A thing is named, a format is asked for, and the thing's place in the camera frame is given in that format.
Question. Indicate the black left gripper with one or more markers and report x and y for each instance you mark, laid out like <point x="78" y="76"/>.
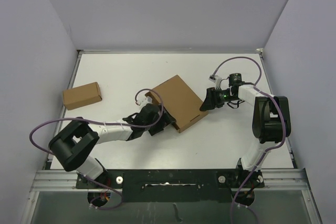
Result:
<point x="165" y="119"/>

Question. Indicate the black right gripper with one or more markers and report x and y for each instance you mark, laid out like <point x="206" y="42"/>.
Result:
<point x="211" y="101"/>

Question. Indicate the brown cardboard box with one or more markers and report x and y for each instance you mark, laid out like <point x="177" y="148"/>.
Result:
<point x="180" y="101"/>

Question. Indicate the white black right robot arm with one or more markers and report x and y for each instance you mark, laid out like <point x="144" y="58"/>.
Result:
<point x="271" y="116"/>

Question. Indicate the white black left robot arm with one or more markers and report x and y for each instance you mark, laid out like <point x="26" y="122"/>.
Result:
<point x="72" y="145"/>

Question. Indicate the small folded cardboard box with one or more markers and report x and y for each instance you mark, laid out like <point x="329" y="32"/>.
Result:
<point x="82" y="96"/>

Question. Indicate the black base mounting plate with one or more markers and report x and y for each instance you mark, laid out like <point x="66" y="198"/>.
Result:
<point x="180" y="185"/>

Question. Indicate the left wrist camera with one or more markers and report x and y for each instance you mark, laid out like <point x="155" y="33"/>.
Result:
<point x="143" y="101"/>

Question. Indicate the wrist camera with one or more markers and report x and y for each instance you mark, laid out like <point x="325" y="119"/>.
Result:
<point x="143" y="101"/>
<point x="217" y="80"/>

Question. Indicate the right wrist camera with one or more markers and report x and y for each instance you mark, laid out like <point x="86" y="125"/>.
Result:
<point x="217" y="80"/>

